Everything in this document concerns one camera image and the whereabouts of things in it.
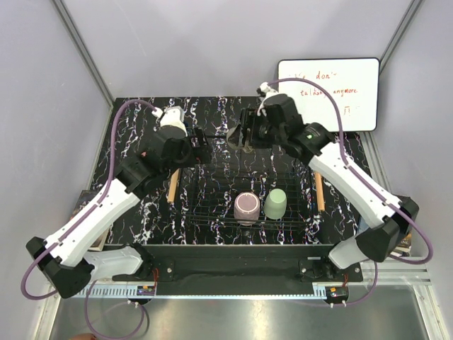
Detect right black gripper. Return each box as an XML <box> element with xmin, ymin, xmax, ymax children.
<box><xmin>229</xmin><ymin>108</ymin><xmax>287</xmax><ymax>149</ymax></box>

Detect lilac mug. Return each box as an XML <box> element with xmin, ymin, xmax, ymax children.
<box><xmin>234</xmin><ymin>192</ymin><xmax>260</xmax><ymax>226</ymax></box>

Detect beige mug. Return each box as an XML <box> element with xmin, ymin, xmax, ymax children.
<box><xmin>226</xmin><ymin>125</ymin><xmax>254</xmax><ymax>154</ymax></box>

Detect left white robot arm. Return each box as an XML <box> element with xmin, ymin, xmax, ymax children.
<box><xmin>26</xmin><ymin>125</ymin><xmax>212</xmax><ymax>298</ymax></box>

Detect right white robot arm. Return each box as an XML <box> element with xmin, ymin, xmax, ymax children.
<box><xmin>230</xmin><ymin>93</ymin><xmax>419</xmax><ymax>281</ymax></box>

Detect black marble mat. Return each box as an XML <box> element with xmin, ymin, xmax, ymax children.
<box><xmin>91</xmin><ymin>96</ymin><xmax>360</xmax><ymax>245</ymax></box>

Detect light green cup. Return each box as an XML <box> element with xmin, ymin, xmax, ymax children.
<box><xmin>263</xmin><ymin>188</ymin><xmax>287</xmax><ymax>220</ymax></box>

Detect white whiteboard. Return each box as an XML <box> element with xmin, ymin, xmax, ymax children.
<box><xmin>277</xmin><ymin>57</ymin><xmax>380</xmax><ymax>132</ymax></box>

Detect Tale of Two Cities book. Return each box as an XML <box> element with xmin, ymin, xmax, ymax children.
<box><xmin>70</xmin><ymin>190</ymin><xmax>108</xmax><ymax>251</ymax></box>

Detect books at right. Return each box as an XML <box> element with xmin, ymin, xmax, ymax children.
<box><xmin>355</xmin><ymin>193</ymin><xmax>415</xmax><ymax>258</ymax></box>

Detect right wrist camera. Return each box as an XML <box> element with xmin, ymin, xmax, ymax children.
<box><xmin>256</xmin><ymin>81</ymin><xmax>279</xmax><ymax>106</ymax></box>

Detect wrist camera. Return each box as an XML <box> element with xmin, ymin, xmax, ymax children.
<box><xmin>256</xmin><ymin>81</ymin><xmax>279</xmax><ymax>106</ymax></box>
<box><xmin>151</xmin><ymin>106</ymin><xmax>188</xmax><ymax>135</ymax></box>

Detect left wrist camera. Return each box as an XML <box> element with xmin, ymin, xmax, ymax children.
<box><xmin>151</xmin><ymin>106</ymin><xmax>188</xmax><ymax>135</ymax></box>

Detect black wire dish rack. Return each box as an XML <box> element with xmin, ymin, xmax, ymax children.
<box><xmin>173</xmin><ymin>135</ymin><xmax>325</xmax><ymax>234</ymax></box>

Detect left wooden rack handle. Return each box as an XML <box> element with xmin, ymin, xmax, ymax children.
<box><xmin>167</xmin><ymin>169</ymin><xmax>180</xmax><ymax>203</ymax></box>

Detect wooden rack handle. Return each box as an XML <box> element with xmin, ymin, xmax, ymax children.
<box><xmin>167</xmin><ymin>169</ymin><xmax>180</xmax><ymax>203</ymax></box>
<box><xmin>314</xmin><ymin>171</ymin><xmax>325</xmax><ymax>212</ymax></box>

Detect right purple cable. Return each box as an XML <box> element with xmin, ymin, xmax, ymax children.
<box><xmin>267</xmin><ymin>78</ymin><xmax>435</xmax><ymax>309</ymax></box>

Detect purple cable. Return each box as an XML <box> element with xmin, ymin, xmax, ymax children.
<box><xmin>267</xmin><ymin>78</ymin><xmax>435</xmax><ymax>309</ymax></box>
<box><xmin>20</xmin><ymin>98</ymin><xmax>159</xmax><ymax>340</ymax></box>

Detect right wooden rack handle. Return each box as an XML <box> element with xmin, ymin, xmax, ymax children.
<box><xmin>314</xmin><ymin>171</ymin><xmax>325</xmax><ymax>212</ymax></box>

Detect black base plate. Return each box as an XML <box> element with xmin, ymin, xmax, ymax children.
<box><xmin>113</xmin><ymin>245</ymin><xmax>363</xmax><ymax>298</ymax></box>

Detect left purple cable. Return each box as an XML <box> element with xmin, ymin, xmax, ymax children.
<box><xmin>20</xmin><ymin>98</ymin><xmax>159</xmax><ymax>340</ymax></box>

